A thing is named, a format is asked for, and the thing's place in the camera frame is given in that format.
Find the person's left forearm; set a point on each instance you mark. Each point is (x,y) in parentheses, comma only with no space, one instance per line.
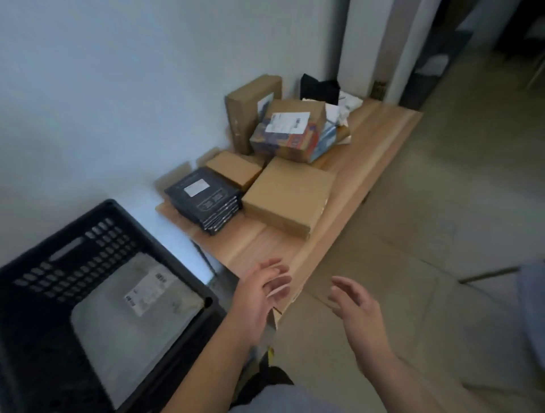
(210,374)

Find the person's grey shirt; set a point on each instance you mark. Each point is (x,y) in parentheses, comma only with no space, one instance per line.
(285,402)

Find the stack of black mailer packets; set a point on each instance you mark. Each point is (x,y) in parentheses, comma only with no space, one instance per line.
(204,200)

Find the white mailer bag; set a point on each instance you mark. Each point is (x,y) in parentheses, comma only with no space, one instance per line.
(347,104)

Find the grey mailer bag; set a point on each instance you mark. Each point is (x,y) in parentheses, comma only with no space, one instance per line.
(123,336)

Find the person's left fingers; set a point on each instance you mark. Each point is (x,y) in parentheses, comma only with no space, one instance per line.
(274,278)

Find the pale blue blurred object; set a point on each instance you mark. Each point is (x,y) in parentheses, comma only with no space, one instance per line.
(534,315)

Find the cardboard box with coloured tape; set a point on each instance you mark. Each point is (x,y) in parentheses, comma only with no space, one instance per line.
(283,136)

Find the large flat cardboard box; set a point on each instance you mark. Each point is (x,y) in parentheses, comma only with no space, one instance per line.
(287,191)

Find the small cardboard box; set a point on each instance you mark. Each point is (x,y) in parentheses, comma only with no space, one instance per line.
(234,169)

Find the person's left hand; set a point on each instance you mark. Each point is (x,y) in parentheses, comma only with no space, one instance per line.
(251,304)

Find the upright cardboard box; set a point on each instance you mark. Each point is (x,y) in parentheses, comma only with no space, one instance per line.
(242,110)

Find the black plastic crate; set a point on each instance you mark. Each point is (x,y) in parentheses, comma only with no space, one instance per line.
(47,272)

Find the person's right fingers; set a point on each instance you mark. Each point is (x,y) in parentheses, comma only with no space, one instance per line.
(342,291)

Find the black bag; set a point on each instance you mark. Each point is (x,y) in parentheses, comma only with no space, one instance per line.
(318,89)

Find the person's right forearm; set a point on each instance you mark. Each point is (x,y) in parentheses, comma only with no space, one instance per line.
(411,389)

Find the blue and white packet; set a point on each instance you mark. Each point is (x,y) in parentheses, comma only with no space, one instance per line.
(330,138)

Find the person's right hand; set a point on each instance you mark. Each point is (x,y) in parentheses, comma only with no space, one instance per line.
(362,317)

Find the dark bin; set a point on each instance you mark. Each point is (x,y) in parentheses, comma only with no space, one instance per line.
(432,70)

